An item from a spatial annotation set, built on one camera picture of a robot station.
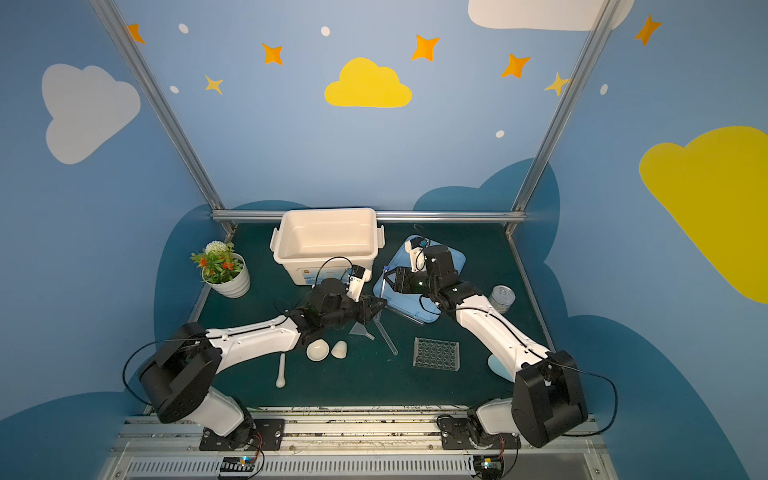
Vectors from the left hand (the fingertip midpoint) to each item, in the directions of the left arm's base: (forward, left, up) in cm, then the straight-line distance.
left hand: (385, 299), depth 82 cm
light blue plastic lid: (+8, -9, -18) cm, 21 cm away
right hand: (+6, -2, +5) cm, 8 cm away
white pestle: (-18, +29, -15) cm, 38 cm away
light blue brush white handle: (-14, -33, -15) cm, 39 cm away
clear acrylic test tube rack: (-10, -15, -14) cm, 23 cm away
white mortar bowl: (-9, +20, -15) cm, 26 cm away
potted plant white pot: (+9, +49, 0) cm, 50 cm away
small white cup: (-9, +13, -13) cm, 21 cm away
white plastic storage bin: (+33, +28, -15) cm, 46 cm away
